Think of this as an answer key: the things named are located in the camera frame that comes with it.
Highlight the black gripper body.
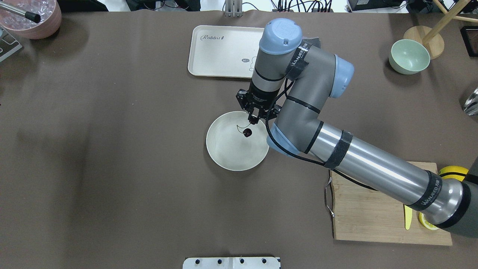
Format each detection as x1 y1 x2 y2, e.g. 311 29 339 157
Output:
236 83 282 120

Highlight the cream round plate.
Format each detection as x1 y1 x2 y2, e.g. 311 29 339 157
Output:
205 111 269 171

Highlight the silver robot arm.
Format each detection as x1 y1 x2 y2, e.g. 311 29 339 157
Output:
243 18 477 238

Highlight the cream rabbit tray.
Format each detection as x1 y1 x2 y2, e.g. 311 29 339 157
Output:
187 25 264 79

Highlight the bamboo cutting board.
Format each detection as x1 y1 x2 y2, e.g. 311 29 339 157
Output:
330 172 453 246

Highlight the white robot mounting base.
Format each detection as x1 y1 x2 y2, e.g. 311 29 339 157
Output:
182 256 282 269

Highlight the mint green bowl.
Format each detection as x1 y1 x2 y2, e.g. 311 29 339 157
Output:
388 39 431 75

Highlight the yellow plastic knife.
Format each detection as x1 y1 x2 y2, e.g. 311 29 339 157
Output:
403 204 413 230

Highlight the wooden mug tree stand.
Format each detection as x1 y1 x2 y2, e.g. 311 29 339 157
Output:
403 0 477 59

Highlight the lower lemon slice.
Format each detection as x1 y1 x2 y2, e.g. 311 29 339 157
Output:
418 212 439 231

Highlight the lower yellow lemon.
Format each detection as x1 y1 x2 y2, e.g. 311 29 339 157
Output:
438 166 468 182

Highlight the silver metal scoop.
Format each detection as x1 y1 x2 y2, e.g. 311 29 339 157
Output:
462 88 478 116

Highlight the pink bowl with ice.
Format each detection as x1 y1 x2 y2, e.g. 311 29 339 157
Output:
0 0 62 40

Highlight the metal scoop in ice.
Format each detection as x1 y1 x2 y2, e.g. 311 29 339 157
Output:
0 1 41 23

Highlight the white cup rack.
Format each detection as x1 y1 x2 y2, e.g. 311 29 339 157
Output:
0 26 23 62

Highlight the aluminium frame post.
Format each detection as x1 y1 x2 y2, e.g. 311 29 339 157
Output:
224 0 243 18

